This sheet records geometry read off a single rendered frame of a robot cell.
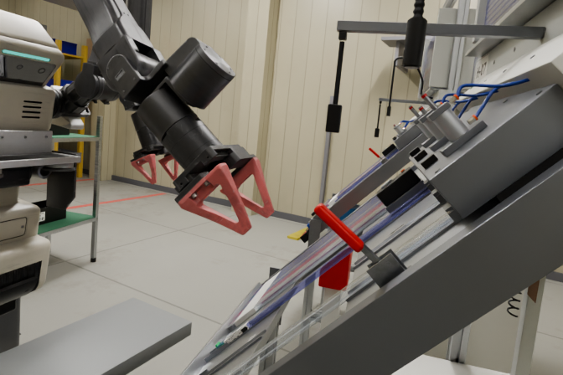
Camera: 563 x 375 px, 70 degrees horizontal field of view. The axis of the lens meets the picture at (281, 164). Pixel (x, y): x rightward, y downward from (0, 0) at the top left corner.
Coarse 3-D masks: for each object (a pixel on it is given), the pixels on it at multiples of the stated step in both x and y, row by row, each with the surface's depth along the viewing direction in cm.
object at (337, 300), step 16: (432, 224) 43; (448, 224) 42; (416, 240) 43; (400, 256) 44; (352, 288) 45; (336, 304) 46; (304, 320) 47; (288, 336) 48; (256, 352) 50; (272, 352) 48; (240, 368) 50
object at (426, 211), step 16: (416, 208) 61; (432, 208) 53; (480, 208) 40; (400, 224) 59; (416, 224) 53; (464, 224) 40; (368, 240) 66; (384, 240) 57; (400, 240) 52; (432, 240) 42; (416, 256) 42; (368, 288) 44; (352, 304) 43
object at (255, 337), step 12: (288, 288) 82; (288, 300) 75; (276, 312) 69; (240, 324) 86; (264, 324) 68; (240, 336) 73; (252, 336) 66; (264, 336) 61; (216, 348) 77; (228, 348) 72; (240, 348) 64; (252, 348) 59; (216, 360) 70; (228, 360) 62; (240, 360) 58; (204, 372) 66; (216, 372) 62
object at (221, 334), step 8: (256, 288) 108; (248, 296) 102; (240, 304) 97; (232, 312) 94; (232, 320) 90; (224, 328) 86; (216, 336) 82; (224, 336) 84; (208, 344) 79; (200, 352) 76; (208, 352) 77; (192, 360) 74; (200, 360) 75; (192, 368) 72; (200, 368) 73
